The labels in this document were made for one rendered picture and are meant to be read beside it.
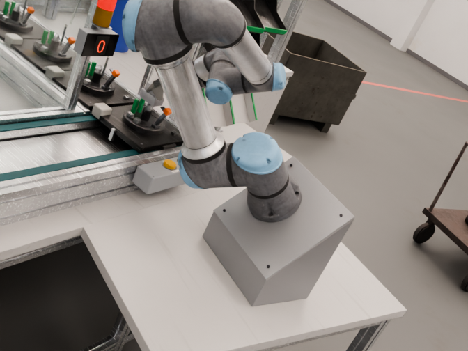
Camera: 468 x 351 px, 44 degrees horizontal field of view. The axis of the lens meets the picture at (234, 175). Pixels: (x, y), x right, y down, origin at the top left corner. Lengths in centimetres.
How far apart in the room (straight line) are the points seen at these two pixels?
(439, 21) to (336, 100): 692
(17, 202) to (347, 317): 94
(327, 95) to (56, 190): 412
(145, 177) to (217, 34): 60
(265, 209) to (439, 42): 1073
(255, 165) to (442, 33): 1084
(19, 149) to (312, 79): 381
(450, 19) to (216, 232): 1073
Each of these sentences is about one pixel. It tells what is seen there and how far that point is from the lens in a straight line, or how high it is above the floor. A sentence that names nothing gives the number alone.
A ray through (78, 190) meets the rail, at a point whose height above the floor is 92.
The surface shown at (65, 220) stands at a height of 86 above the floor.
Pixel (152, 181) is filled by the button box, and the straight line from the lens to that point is 168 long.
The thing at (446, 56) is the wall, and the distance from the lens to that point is 1200.
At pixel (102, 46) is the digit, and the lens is 178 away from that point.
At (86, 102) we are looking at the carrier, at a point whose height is 97.
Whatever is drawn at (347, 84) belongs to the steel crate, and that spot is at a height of 52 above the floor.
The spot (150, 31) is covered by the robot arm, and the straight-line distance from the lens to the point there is 126.
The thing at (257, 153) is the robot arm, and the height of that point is 122.
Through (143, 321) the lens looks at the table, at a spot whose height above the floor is 86.
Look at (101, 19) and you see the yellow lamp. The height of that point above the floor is 128.
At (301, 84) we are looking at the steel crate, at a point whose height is 43.
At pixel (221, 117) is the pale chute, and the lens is 212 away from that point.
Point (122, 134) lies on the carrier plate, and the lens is 184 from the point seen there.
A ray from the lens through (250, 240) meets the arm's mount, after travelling 155.
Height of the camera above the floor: 178
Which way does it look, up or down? 26 degrees down
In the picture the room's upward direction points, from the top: 25 degrees clockwise
